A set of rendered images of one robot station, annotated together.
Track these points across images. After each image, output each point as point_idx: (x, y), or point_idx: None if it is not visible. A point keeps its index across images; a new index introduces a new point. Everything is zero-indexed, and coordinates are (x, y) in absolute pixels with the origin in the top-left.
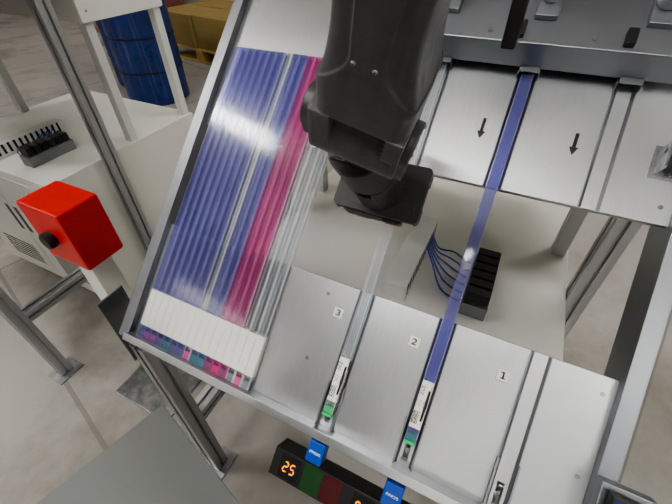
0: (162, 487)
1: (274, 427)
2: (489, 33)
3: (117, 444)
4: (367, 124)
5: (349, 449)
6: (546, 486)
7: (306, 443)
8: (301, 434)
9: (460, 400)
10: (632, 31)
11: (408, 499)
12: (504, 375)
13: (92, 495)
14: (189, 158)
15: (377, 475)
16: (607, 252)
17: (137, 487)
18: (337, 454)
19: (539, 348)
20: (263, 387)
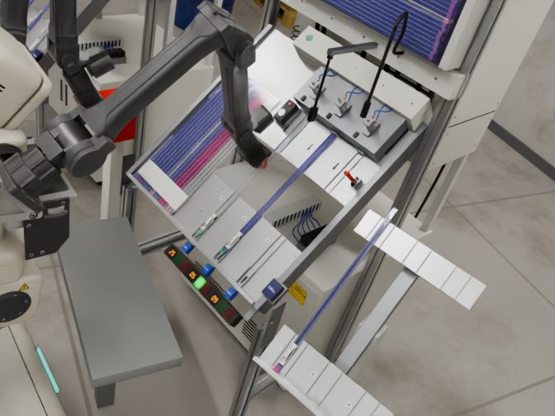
0: (116, 242)
1: (164, 306)
2: (320, 112)
3: (101, 220)
4: (230, 125)
5: (199, 246)
6: (261, 281)
7: (181, 324)
8: (180, 318)
9: (249, 244)
10: (356, 132)
11: (229, 383)
12: (268, 240)
13: (87, 231)
14: (193, 109)
15: (216, 362)
16: None
17: (106, 238)
18: (197, 339)
19: (323, 279)
20: (177, 216)
